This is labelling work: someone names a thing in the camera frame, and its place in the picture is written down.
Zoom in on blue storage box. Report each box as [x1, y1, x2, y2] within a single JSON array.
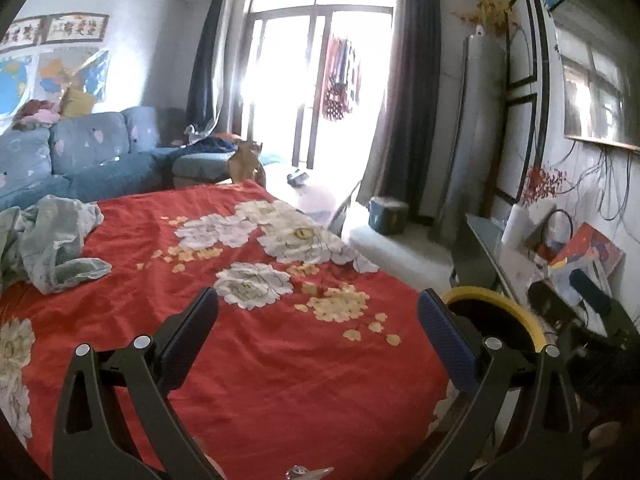
[[368, 196, 410, 236]]

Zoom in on pile of red clothes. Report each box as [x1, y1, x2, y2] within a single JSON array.
[[12, 99, 61, 128]]

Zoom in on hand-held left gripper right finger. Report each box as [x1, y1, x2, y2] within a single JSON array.
[[417, 288, 586, 480]]

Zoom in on orange red book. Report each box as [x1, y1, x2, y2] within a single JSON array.
[[547, 222, 626, 281]]

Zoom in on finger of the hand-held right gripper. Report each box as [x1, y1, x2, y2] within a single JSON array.
[[570, 268, 613, 313], [528, 280, 581, 322]]

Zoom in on white paper roll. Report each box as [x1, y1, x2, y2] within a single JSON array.
[[501, 204, 530, 248]]

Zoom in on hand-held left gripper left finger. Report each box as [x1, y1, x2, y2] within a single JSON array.
[[52, 286, 221, 480]]

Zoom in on dark blue curtain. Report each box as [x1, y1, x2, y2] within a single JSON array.
[[186, 0, 231, 133]]

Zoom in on red floral blanket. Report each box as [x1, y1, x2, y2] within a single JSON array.
[[0, 180, 453, 480]]

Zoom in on yellow bin with black liner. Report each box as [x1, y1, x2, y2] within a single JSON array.
[[442, 286, 546, 396]]

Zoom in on clear plastic piece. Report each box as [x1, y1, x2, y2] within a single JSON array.
[[285, 465, 335, 480]]

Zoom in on glass topped television cabinet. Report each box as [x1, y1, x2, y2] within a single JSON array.
[[452, 212, 601, 341]]

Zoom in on grey curtain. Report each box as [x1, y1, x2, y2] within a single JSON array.
[[357, 0, 443, 221]]

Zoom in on yellow pillow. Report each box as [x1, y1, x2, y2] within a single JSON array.
[[60, 87, 96, 120]]

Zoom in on grey standing air conditioner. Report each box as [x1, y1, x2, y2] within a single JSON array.
[[440, 30, 508, 221]]

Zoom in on world map poster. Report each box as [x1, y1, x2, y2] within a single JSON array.
[[0, 52, 36, 116]]

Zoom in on wooden coffee table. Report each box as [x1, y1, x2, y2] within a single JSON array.
[[262, 162, 361, 238]]

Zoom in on blue patterned sofa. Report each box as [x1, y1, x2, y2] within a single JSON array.
[[0, 106, 281, 211]]

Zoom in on black cable loop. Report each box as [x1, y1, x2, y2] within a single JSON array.
[[540, 209, 574, 253]]

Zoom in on yellow artificial flowers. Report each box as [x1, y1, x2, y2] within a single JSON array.
[[457, 0, 516, 36]]

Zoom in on country map poster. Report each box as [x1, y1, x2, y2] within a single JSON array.
[[36, 47, 111, 103]]

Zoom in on grey-green crumpled cloth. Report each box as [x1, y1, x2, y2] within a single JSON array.
[[0, 194, 113, 296]]

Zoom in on red berry branch decoration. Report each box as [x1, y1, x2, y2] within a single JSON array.
[[522, 165, 568, 208]]

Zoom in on brown framed glass door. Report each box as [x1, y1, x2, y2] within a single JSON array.
[[235, 0, 396, 171]]

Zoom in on hanging laundry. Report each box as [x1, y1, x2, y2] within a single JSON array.
[[321, 32, 363, 121]]

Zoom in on brown paper bag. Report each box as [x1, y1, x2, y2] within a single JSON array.
[[227, 140, 266, 186]]

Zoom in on framed calligraphy scroll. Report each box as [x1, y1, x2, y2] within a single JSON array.
[[0, 16, 48, 48], [46, 12, 110, 43]]

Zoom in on dangling black cables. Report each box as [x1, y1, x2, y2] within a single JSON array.
[[550, 140, 640, 221]]

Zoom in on dark blue clothing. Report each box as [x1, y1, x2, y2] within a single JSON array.
[[192, 135, 238, 153]]

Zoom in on wall mounted television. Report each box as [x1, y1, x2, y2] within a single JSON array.
[[547, 0, 640, 153]]

